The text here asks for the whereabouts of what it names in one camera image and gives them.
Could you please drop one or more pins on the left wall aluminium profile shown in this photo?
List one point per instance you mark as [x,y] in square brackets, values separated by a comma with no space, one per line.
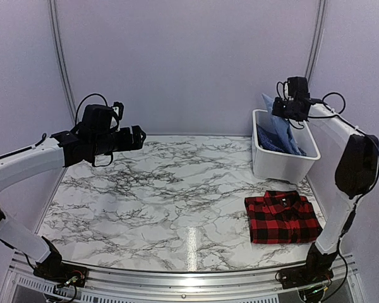
[60,58]

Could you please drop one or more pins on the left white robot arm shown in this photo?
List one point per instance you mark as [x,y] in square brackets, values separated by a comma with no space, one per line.
[98,133]

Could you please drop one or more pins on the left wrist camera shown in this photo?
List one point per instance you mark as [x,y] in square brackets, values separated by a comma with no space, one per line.
[118,108]

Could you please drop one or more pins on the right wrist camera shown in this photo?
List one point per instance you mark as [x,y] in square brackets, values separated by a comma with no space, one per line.
[297,85]

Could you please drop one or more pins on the wall aluminium profile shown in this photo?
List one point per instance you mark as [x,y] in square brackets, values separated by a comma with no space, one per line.
[60,58]
[317,38]

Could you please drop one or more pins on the red black plaid shirt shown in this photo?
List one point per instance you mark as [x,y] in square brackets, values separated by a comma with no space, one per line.
[281,217]

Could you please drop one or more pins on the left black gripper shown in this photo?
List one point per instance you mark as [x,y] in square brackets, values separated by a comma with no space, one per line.
[126,144]

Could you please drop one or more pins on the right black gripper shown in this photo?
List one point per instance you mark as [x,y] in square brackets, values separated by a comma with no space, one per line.
[275,110]

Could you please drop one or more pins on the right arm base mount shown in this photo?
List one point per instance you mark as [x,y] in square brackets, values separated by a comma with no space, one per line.
[299,276]

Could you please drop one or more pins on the light blue long sleeve shirt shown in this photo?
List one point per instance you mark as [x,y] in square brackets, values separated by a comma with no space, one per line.
[282,129]

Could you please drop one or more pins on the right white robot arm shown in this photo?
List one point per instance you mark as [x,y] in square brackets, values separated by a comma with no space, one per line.
[355,176]

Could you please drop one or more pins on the right wall aluminium profile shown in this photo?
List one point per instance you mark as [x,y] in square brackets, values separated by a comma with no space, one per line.
[317,38]

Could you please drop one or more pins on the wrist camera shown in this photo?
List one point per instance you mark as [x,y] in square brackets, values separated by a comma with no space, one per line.
[297,85]
[118,108]

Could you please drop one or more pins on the dark blue patterned shirt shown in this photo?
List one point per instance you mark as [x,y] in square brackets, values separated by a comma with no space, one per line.
[269,141]

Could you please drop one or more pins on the white plastic bin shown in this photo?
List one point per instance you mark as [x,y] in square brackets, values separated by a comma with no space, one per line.
[269,164]

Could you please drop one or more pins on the aluminium table front rail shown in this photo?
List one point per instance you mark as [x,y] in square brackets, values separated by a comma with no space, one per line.
[117,285]

